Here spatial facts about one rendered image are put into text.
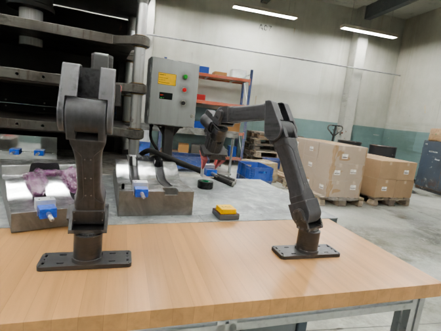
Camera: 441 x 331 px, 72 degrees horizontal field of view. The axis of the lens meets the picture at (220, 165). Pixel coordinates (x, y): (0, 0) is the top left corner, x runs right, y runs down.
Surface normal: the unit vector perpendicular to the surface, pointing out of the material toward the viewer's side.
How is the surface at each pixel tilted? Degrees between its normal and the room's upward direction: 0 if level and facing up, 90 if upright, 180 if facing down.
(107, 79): 63
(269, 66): 90
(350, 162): 83
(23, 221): 90
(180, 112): 90
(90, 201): 120
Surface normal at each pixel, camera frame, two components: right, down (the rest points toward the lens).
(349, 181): 0.28, 0.04
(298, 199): -0.70, 0.01
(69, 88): 0.31, -0.27
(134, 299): 0.11, -0.98
